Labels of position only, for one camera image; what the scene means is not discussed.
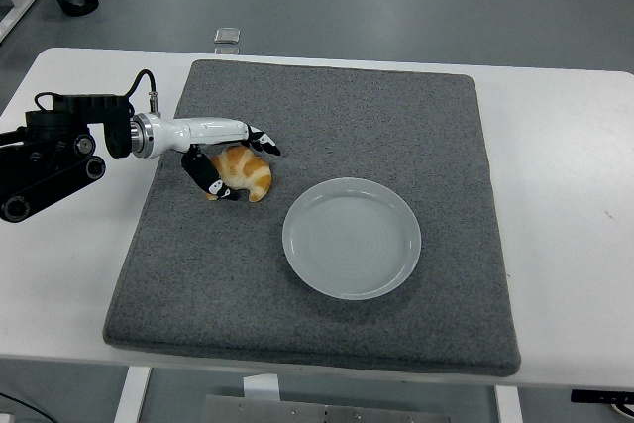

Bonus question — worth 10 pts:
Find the grey felt mat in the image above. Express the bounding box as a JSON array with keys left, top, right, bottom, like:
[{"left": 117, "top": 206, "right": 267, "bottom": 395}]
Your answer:
[{"left": 102, "top": 58, "right": 523, "bottom": 377}]

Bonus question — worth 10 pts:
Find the pale grey round plate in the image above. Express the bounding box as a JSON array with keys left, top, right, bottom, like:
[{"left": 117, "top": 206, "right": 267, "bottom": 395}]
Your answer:
[{"left": 281, "top": 176, "right": 423, "bottom": 302}]

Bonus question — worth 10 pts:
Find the thin black floor cable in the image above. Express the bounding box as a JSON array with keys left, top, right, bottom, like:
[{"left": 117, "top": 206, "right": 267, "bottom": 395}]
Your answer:
[{"left": 0, "top": 391, "right": 51, "bottom": 419}]

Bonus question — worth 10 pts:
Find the white table leg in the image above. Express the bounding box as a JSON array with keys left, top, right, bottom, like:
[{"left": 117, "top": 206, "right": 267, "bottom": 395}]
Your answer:
[
  {"left": 113, "top": 367, "right": 152, "bottom": 423},
  {"left": 494, "top": 386, "right": 522, "bottom": 423}
]

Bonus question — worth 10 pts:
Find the white paper label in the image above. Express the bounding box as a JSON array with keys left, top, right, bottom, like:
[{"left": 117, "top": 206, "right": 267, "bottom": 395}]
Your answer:
[{"left": 242, "top": 373, "right": 281, "bottom": 402}]

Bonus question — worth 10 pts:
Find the golden croissant bread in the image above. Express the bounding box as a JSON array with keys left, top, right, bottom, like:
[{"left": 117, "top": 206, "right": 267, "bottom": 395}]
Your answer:
[{"left": 207, "top": 145, "right": 273, "bottom": 203}]

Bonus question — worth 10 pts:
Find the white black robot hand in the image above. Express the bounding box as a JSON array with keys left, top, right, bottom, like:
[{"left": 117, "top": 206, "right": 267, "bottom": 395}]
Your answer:
[{"left": 146, "top": 116, "right": 282, "bottom": 203}]

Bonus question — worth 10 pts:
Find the black table control box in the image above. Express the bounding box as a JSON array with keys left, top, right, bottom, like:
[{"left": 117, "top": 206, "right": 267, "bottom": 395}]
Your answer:
[{"left": 570, "top": 388, "right": 634, "bottom": 404}]

